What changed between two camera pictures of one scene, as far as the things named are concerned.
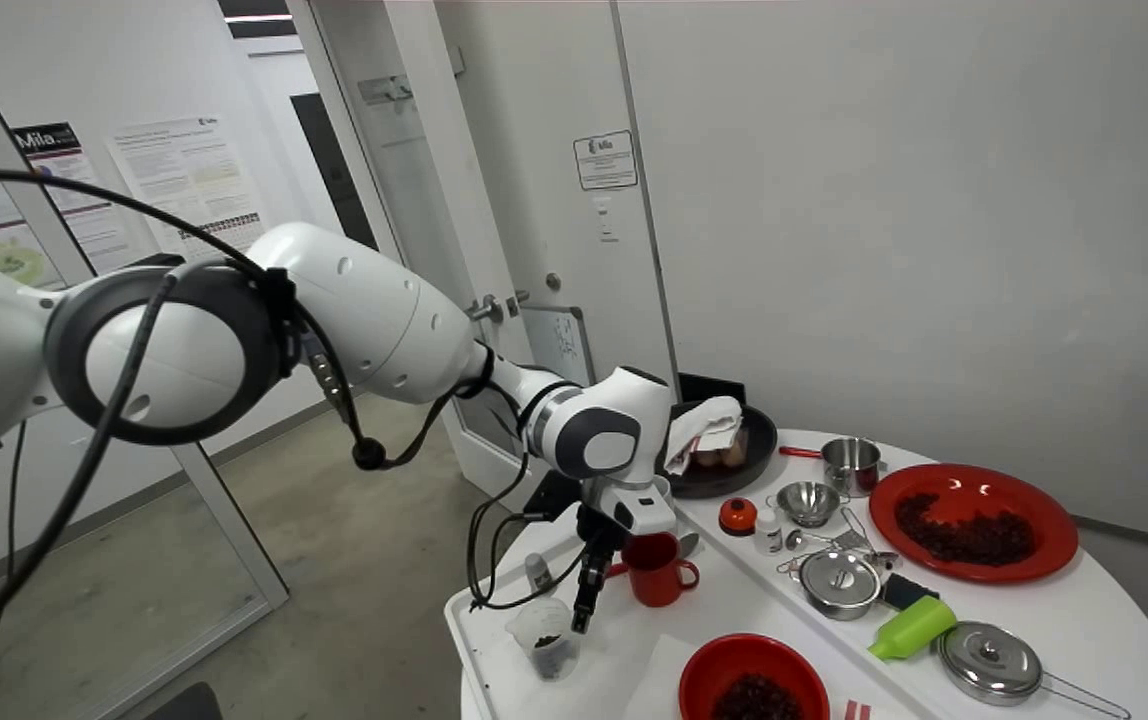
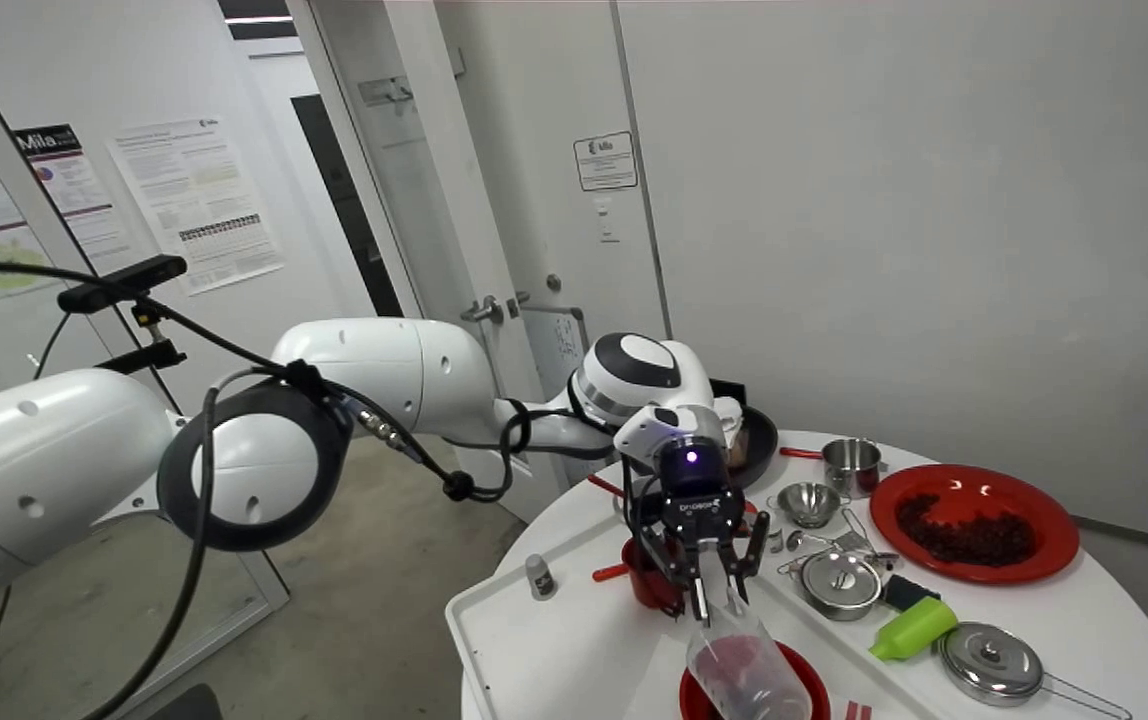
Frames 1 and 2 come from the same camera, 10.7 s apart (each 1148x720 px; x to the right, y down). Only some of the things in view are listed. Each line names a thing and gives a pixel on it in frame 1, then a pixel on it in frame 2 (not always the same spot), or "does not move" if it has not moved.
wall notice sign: x=604 y=160 does not move
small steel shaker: x=538 y=575 does not move
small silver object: x=548 y=638 → x=751 y=679
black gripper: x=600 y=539 → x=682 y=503
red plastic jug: x=652 y=571 does not move
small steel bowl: x=810 y=503 does not move
